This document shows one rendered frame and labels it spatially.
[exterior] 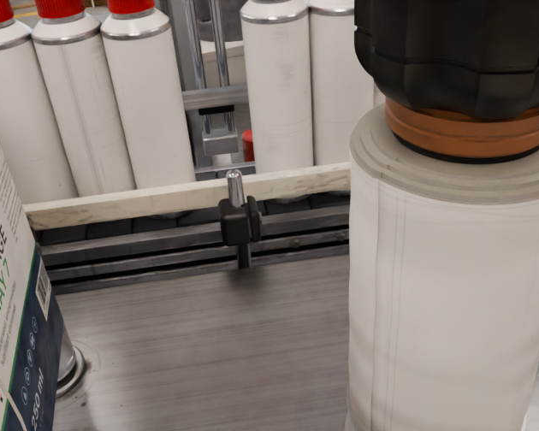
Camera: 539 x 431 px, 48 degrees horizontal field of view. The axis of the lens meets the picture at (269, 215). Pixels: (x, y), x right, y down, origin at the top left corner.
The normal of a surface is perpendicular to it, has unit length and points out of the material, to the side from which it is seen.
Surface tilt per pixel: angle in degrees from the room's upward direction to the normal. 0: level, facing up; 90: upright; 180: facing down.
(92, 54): 90
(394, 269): 87
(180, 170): 90
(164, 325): 0
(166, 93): 90
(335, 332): 0
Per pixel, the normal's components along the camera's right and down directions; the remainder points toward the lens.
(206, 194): 0.14, 0.55
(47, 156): 0.66, 0.38
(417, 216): -0.59, 0.52
